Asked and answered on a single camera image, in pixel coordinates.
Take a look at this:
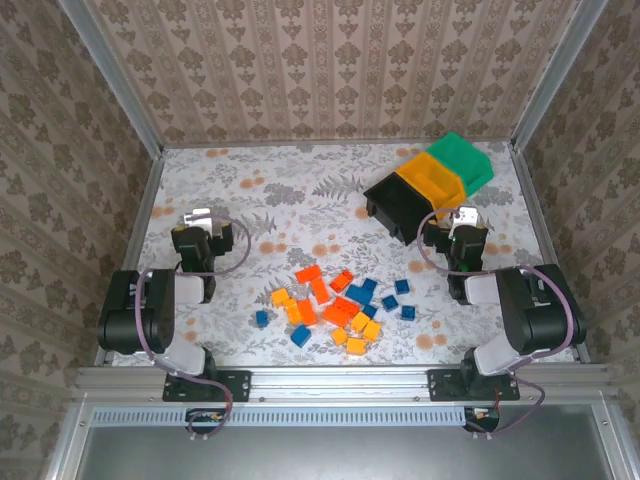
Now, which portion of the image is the wide aluminium base rail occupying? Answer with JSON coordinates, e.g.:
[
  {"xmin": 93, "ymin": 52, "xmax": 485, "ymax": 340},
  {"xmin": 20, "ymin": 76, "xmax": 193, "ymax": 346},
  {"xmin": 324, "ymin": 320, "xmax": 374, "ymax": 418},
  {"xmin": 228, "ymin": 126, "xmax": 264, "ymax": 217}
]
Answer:
[{"xmin": 74, "ymin": 363, "xmax": 620, "ymax": 404}]

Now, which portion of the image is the floral table cover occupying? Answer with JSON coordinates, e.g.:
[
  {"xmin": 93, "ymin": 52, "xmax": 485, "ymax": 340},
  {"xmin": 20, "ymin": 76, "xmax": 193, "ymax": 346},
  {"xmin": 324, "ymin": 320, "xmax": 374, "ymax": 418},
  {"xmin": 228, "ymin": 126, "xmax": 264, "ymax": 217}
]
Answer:
[{"xmin": 110, "ymin": 141, "xmax": 582, "ymax": 367}]

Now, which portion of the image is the aluminium side rail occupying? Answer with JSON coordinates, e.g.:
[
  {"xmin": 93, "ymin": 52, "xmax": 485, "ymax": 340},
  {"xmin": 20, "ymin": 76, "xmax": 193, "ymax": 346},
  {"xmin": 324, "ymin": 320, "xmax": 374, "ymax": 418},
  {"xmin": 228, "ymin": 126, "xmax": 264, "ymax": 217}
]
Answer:
[
  {"xmin": 93, "ymin": 152, "xmax": 166, "ymax": 367},
  {"xmin": 510, "ymin": 144, "xmax": 592, "ymax": 364}
]

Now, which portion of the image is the grey slotted cable duct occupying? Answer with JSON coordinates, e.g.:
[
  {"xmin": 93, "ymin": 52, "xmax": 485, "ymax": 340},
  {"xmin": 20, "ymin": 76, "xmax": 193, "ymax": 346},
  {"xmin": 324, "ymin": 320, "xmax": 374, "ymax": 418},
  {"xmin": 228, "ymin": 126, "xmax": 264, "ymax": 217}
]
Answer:
[{"xmin": 91, "ymin": 405, "xmax": 470, "ymax": 428}]

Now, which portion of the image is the large red-orange lego brick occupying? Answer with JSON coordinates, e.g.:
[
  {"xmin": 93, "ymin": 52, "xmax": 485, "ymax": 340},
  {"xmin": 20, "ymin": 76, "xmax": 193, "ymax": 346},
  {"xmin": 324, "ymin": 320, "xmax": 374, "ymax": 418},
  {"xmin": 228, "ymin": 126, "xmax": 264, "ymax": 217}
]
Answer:
[{"xmin": 322, "ymin": 295, "xmax": 366, "ymax": 329}]

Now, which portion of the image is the grey metal panel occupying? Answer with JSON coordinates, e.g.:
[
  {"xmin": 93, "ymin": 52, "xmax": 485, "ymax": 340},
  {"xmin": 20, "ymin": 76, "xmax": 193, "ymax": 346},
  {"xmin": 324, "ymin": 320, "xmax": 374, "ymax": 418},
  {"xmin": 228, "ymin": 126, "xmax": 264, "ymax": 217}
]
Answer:
[{"xmin": 49, "ymin": 399, "xmax": 627, "ymax": 480}]

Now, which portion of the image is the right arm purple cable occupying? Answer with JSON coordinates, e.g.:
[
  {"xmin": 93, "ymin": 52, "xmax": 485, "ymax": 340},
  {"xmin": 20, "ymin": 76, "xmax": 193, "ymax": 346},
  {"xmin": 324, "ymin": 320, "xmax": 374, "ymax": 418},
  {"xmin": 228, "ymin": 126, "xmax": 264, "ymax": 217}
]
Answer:
[{"xmin": 416, "ymin": 207, "xmax": 577, "ymax": 442}]

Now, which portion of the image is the green plastic bin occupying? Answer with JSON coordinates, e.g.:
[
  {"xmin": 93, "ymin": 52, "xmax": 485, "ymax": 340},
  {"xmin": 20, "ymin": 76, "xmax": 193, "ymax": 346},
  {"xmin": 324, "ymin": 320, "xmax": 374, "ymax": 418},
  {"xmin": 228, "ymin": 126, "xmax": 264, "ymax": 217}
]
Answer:
[{"xmin": 425, "ymin": 131, "xmax": 496, "ymax": 197}]

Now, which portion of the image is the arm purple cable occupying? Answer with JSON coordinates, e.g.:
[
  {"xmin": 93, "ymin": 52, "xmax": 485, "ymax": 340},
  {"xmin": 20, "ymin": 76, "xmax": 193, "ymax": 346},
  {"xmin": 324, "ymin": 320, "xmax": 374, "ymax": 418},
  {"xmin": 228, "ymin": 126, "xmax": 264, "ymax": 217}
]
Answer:
[
  {"xmin": 130, "ymin": 213, "xmax": 252, "ymax": 442},
  {"xmin": 416, "ymin": 207, "xmax": 577, "ymax": 442}
]

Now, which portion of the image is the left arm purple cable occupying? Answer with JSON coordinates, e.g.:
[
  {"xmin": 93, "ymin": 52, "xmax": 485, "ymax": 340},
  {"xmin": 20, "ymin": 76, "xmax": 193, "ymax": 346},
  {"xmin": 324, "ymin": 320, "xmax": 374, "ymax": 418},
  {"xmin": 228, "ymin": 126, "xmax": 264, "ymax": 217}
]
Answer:
[{"xmin": 130, "ymin": 213, "xmax": 252, "ymax": 442}]

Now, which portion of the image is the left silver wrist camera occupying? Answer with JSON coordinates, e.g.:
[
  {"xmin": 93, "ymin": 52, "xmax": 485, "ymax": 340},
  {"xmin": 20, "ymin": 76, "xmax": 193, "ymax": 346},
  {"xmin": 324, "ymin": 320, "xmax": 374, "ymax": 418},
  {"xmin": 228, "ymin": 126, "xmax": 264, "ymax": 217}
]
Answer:
[{"xmin": 182, "ymin": 206, "xmax": 225, "ymax": 235}]

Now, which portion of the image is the large blue lego brick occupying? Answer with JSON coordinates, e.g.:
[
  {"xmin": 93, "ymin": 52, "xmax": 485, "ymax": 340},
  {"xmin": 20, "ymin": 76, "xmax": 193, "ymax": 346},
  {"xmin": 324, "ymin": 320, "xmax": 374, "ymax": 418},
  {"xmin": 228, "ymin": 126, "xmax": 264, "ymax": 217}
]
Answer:
[{"xmin": 345, "ymin": 283, "xmax": 374, "ymax": 306}]

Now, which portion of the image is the aluminium corner post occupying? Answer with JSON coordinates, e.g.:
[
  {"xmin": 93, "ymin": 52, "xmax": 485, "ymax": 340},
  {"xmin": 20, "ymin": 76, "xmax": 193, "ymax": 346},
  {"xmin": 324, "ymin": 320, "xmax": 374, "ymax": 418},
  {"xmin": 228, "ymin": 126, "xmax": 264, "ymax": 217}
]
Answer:
[
  {"xmin": 57, "ymin": 0, "xmax": 165, "ymax": 159},
  {"xmin": 510, "ymin": 0, "xmax": 610, "ymax": 150}
]

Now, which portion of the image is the yellow plastic bin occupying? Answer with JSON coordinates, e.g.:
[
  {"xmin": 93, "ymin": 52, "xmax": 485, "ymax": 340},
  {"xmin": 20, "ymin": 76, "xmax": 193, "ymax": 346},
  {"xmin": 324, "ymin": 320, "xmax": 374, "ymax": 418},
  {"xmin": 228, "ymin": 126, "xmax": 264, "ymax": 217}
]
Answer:
[{"xmin": 394, "ymin": 152, "xmax": 469, "ymax": 211}]

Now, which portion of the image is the thin aluminium wall rail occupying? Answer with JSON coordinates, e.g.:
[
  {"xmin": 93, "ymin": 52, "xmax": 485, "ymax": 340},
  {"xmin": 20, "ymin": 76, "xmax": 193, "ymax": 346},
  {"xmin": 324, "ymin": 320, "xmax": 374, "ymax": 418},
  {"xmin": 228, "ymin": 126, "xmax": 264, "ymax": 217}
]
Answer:
[{"xmin": 160, "ymin": 138, "xmax": 516, "ymax": 150}]

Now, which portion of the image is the black plastic bin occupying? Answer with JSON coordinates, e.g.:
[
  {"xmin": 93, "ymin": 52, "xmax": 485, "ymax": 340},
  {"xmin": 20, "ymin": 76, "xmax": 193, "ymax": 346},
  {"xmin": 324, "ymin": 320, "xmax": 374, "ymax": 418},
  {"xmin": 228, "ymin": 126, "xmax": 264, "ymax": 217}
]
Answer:
[{"xmin": 363, "ymin": 172, "xmax": 441, "ymax": 246}]

